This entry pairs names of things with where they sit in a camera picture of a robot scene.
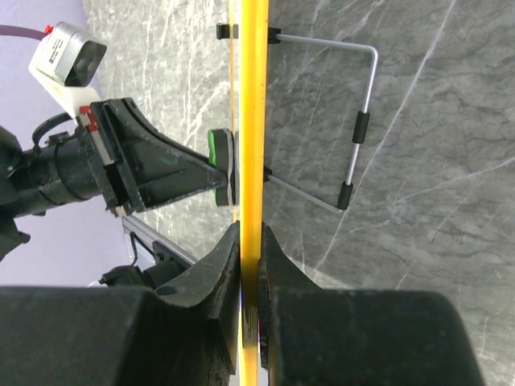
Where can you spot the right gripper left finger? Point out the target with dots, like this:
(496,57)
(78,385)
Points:
(183,333)

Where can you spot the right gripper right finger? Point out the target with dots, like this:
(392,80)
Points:
(315,336)

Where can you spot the yellow framed whiteboard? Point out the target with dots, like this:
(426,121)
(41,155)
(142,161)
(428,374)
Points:
(252,20)

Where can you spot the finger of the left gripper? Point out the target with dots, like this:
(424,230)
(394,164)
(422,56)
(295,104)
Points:
(164,170)

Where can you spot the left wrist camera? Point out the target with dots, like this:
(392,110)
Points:
(64,64)

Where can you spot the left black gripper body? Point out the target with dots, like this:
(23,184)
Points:
(102,157)

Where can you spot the green whiteboard eraser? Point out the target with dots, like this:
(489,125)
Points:
(222,156)

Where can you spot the aluminium mounting rail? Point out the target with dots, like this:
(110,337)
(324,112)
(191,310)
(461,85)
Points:
(148,248)

